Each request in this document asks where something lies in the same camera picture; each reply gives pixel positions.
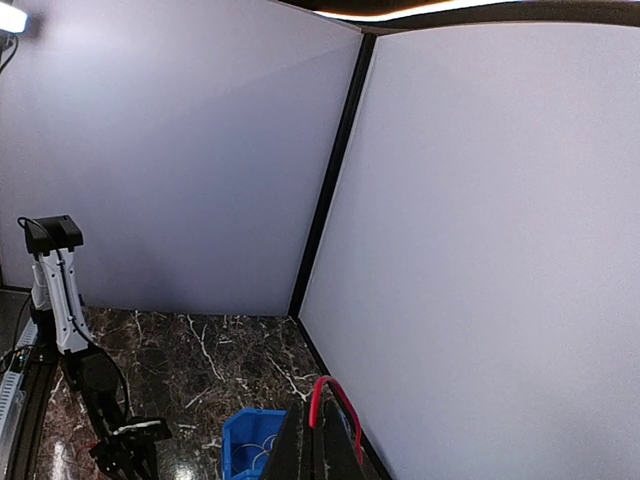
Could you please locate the blue left plastic bin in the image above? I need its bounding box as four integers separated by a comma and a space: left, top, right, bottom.
221, 408, 286, 480

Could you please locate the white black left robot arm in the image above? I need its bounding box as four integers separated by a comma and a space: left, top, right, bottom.
17, 215, 172, 479

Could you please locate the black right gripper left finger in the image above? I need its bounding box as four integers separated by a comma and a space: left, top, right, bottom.
260, 400, 313, 480

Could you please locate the black left frame post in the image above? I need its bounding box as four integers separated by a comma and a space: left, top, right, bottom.
287, 33, 377, 317

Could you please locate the red cable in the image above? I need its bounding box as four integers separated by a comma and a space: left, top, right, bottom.
308, 375, 365, 466

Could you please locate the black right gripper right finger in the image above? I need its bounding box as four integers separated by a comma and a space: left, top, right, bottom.
312, 400, 365, 480

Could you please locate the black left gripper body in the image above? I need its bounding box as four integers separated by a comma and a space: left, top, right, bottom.
89, 417, 172, 475

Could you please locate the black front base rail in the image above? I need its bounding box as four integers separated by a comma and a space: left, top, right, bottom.
1, 346, 59, 479

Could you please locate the white slotted cable duct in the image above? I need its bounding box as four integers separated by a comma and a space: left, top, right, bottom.
1, 319, 38, 443

